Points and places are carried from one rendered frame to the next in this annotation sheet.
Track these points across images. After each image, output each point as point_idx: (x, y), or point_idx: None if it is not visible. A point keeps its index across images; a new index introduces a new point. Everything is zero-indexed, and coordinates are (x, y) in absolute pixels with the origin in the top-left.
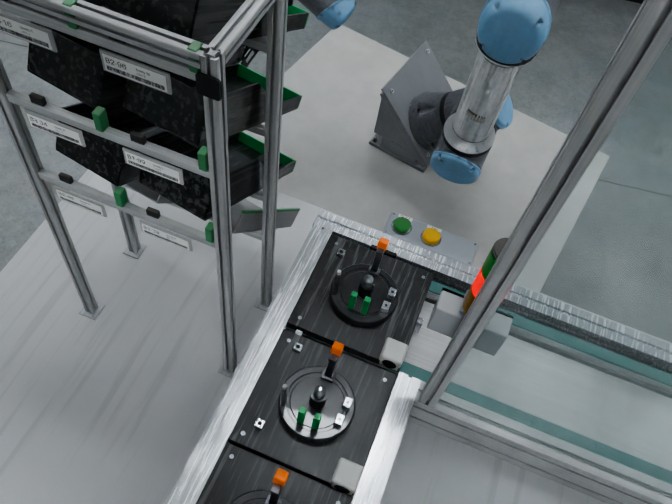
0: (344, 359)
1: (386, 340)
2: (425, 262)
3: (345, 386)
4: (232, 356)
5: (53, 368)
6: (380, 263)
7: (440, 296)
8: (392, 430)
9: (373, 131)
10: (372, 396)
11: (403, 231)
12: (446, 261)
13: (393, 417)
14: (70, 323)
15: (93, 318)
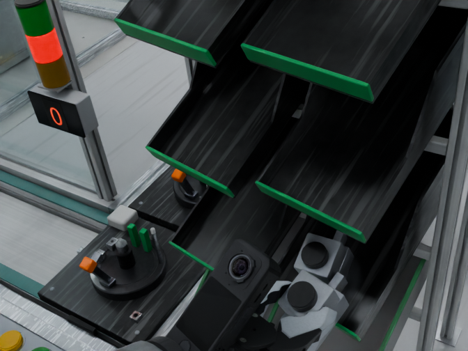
0: (171, 218)
1: (125, 221)
2: (37, 312)
3: (178, 189)
4: None
5: (466, 276)
6: (93, 306)
7: (80, 100)
8: (148, 180)
9: None
10: (157, 192)
11: (42, 347)
12: (12, 312)
13: (144, 184)
14: (466, 320)
15: (441, 322)
